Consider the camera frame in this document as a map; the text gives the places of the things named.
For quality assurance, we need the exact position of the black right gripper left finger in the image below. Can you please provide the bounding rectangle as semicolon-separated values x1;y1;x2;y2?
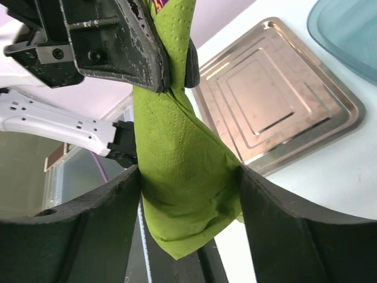
1;166;141;282

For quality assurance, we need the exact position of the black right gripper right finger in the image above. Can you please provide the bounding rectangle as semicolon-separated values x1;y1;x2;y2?
237;166;376;282

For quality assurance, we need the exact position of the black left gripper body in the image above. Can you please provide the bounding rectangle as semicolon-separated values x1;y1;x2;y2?
4;1;84;88

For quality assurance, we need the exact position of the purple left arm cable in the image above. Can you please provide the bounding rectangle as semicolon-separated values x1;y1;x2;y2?
90;152;110;183

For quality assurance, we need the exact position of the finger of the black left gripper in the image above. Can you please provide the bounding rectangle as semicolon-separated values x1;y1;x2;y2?
185;38;200;88
60;0;170;93

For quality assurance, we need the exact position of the green paper napkin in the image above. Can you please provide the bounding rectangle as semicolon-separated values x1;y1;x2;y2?
133;1;241;259

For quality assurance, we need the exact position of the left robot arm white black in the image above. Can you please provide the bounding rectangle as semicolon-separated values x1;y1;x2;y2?
1;1;200;168

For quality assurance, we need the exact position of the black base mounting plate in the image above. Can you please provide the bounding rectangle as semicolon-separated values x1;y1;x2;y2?
124;205;229;283

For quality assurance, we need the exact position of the silver metal tray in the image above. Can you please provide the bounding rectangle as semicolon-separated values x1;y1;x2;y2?
193;17;365;175

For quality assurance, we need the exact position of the teal plastic bin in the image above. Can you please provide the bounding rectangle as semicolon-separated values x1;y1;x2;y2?
307;0;376;85

